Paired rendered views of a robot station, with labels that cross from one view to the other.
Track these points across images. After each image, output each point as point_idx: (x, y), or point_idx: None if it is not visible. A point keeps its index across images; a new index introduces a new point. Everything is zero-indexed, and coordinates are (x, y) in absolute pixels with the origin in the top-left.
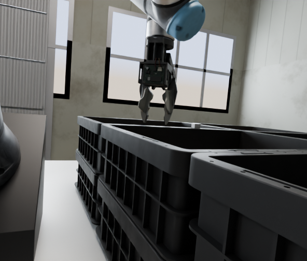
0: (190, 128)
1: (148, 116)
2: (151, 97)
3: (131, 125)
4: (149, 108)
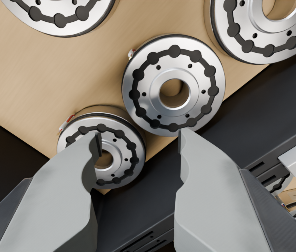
0: (270, 177)
1: (99, 138)
2: (96, 224)
3: (132, 251)
4: (93, 163)
